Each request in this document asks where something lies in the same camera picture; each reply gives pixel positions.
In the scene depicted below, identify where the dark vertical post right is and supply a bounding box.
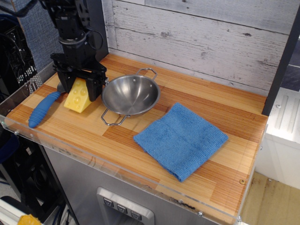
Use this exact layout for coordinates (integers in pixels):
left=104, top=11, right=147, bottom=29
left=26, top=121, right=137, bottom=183
left=262, top=7, right=300, bottom=116

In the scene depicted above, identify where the spoon with blue handle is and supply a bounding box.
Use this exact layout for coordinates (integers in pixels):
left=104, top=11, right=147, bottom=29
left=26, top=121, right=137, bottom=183
left=29, top=82, right=65, bottom=128

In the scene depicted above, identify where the silver dispenser panel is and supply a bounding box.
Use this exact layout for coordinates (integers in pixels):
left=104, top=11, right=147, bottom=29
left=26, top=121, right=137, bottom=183
left=97, top=187, right=155, bottom=225

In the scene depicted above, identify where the yellow object with black mesh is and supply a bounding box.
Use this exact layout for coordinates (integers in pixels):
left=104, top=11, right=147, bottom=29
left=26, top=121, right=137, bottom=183
left=17, top=214, right=42, bottom=225

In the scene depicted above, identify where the blue folded towel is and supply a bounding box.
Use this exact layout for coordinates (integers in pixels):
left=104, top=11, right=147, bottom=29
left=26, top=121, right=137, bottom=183
left=133, top=103, right=228, bottom=182

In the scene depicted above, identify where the yellow cheese wedge toy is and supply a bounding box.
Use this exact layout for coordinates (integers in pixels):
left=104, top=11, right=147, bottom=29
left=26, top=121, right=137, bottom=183
left=64, top=78, right=91, bottom=113

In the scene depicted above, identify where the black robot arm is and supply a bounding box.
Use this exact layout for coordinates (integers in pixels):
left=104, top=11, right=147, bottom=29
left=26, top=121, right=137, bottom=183
left=40, top=0, right=108, bottom=102

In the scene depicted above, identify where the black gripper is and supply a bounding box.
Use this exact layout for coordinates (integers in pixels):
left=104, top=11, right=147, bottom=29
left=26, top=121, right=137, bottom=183
left=51, top=38, right=107, bottom=102

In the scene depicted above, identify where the black plastic crate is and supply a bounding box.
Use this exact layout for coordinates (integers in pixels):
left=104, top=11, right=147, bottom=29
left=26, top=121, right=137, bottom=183
left=0, top=13, right=37, bottom=99

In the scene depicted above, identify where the steel bowl with handles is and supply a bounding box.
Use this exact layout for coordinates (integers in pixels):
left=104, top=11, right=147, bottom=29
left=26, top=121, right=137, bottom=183
left=101, top=68, right=161, bottom=126

